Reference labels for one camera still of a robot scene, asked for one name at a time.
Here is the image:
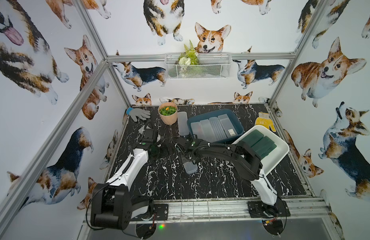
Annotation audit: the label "clear rounded case front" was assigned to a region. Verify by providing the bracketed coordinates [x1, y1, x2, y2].
[183, 161, 198, 175]

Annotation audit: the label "clear rounded case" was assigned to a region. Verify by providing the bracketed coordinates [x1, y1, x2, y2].
[183, 161, 198, 175]
[178, 112, 190, 136]

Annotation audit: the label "clear rounded case back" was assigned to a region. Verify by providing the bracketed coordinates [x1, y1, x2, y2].
[178, 112, 190, 136]

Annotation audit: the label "clear case with barcode label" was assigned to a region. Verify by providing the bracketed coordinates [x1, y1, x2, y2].
[218, 114, 237, 138]

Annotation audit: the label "dark green case with pens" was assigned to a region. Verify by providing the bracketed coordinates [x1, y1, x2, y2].
[241, 130, 264, 147]

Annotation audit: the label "clear case with red pen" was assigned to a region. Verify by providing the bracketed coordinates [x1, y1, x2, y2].
[191, 122, 205, 139]

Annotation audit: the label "clear case with pencil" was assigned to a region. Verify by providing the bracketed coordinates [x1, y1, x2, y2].
[200, 119, 217, 143]

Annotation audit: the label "clear case with pink item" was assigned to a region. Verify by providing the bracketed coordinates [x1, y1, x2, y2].
[138, 126, 150, 135]

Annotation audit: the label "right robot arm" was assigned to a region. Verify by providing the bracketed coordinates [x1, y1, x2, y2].
[172, 137, 278, 207]

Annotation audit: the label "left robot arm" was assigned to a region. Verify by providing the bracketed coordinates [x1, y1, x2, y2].
[86, 142, 170, 231]

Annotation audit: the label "teal storage box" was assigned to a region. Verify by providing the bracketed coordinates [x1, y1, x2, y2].
[187, 109, 245, 143]

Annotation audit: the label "white storage box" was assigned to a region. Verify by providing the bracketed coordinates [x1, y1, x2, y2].
[233, 125, 290, 176]

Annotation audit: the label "grey work glove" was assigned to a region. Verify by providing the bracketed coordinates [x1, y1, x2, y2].
[126, 107, 151, 122]

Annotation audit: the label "pink pot with green plant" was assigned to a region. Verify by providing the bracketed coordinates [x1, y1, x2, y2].
[158, 103, 178, 126]

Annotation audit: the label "yellow work glove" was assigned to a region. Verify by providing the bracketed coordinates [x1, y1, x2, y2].
[255, 112, 277, 133]

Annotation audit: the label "artificial fern with flower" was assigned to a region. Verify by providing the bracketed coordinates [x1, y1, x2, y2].
[178, 41, 200, 78]

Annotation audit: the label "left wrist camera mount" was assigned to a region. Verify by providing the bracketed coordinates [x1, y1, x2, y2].
[141, 129, 158, 144]

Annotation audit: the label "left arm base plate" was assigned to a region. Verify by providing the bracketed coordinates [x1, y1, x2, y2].
[141, 204, 169, 221]

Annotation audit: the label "white wire wall basket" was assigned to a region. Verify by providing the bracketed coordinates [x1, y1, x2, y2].
[165, 54, 233, 80]

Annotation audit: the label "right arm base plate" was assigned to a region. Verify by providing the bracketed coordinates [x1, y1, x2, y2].
[247, 199, 291, 219]

